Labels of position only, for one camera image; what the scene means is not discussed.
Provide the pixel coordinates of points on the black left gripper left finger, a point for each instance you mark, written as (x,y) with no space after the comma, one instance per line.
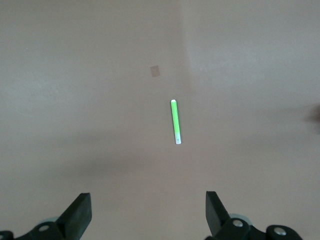
(77,212)

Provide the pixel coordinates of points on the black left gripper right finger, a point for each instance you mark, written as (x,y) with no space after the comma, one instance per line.
(215,212)

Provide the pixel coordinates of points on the green highlighter pen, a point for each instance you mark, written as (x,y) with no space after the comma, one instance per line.
(175,120)

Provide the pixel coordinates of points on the brown tape square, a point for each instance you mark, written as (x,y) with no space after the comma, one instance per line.
(155,71)

